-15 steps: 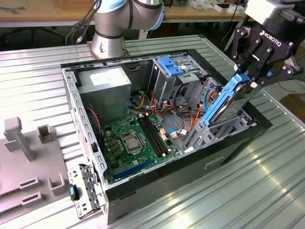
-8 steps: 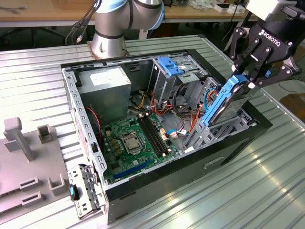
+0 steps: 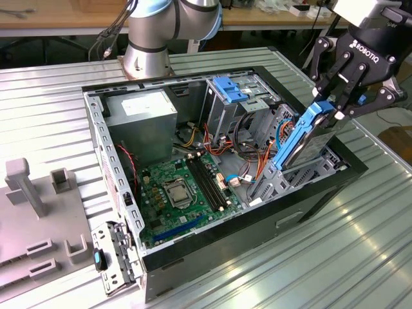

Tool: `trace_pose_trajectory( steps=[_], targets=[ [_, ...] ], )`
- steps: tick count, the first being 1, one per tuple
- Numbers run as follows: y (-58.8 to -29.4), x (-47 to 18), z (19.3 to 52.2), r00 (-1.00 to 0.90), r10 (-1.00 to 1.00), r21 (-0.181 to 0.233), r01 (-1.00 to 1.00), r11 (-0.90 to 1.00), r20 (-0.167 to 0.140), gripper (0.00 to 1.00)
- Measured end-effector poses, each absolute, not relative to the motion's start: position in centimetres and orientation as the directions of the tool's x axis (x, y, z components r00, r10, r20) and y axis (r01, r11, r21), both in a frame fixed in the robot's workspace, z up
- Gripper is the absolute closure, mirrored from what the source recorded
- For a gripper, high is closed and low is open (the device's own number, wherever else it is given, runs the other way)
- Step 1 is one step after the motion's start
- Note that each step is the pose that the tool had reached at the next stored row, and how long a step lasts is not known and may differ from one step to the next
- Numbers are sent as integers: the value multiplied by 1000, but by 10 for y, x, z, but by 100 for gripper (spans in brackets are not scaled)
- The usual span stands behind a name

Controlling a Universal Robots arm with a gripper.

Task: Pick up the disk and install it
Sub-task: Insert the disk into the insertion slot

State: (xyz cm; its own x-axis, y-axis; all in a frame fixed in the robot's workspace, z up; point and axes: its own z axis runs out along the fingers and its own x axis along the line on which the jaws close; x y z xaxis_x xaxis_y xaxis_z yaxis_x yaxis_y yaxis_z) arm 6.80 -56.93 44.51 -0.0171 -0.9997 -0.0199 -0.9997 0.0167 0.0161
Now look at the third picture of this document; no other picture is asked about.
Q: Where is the silver slot bracket retainer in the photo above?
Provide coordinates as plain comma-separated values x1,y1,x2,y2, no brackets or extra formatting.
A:
91,220,144,297

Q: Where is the blue data wire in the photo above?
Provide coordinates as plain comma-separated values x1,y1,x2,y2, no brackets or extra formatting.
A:
275,118,294,156

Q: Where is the grey optical drive cage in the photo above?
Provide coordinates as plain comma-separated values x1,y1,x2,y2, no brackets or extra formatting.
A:
201,74,283,140

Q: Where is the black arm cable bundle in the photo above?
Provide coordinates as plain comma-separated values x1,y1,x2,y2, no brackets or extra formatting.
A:
87,0,141,61

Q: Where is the brown cardboard box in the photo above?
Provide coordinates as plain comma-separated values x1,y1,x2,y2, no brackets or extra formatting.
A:
378,126,412,162

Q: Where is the hard disk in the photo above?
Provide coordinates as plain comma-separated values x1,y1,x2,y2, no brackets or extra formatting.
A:
272,100,339,171

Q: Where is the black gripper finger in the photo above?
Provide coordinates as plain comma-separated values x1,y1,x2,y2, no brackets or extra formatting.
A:
333,62,407,121
310,36,354,104

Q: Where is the black RAM slot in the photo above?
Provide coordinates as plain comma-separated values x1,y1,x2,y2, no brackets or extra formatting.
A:
185,156,221,212
194,154,227,207
190,156,224,210
198,153,230,205

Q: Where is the grey power supply unit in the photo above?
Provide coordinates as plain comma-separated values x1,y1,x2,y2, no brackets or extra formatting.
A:
103,89,178,168

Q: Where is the orange red wire bundle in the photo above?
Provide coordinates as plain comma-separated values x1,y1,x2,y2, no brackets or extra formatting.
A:
201,124,234,158

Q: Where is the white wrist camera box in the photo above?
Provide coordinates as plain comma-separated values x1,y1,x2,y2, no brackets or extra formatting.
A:
331,0,381,27

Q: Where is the black open PC case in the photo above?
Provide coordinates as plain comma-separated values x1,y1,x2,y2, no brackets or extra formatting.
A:
81,65,370,304

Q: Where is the black cable loop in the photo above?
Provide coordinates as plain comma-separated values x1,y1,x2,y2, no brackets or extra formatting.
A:
232,112,260,155

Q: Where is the orange power wire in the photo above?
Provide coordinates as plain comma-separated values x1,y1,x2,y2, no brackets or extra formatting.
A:
256,122,294,183

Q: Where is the CPU socket with silver CPU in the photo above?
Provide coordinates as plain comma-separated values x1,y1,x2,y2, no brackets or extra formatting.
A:
162,180,198,211

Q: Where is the red black fan wire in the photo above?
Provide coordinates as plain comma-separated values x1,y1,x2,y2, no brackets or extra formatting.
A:
117,144,140,194

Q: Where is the white box with black top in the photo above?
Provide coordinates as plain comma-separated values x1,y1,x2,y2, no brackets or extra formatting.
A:
288,4,311,17

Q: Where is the green motherboard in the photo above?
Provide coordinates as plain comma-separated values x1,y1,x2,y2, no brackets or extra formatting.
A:
138,151,245,246

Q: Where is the short light blue wire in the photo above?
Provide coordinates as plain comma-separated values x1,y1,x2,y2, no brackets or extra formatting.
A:
224,173,241,188

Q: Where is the blue expansion slot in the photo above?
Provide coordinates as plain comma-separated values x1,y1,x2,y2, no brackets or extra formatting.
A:
151,214,205,244

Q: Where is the blue plastic drive latch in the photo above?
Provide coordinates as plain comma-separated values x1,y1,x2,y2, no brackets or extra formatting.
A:
212,76,247,104

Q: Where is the grey metal disk bay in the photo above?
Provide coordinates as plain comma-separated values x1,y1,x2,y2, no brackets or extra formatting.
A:
247,151,350,207

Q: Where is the grey parts rack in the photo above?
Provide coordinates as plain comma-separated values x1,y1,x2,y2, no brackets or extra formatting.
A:
0,157,97,290

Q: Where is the yellow black wire bundle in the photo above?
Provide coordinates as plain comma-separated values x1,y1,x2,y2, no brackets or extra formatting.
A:
175,122,198,149

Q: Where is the plain white box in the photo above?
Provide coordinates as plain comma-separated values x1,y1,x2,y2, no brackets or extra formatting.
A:
307,6,332,19

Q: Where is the long wooden desk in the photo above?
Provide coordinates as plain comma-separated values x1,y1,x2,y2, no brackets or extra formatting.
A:
0,0,412,38

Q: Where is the blue black retainer latch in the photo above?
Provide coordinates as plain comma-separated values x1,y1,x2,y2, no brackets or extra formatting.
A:
93,247,109,270

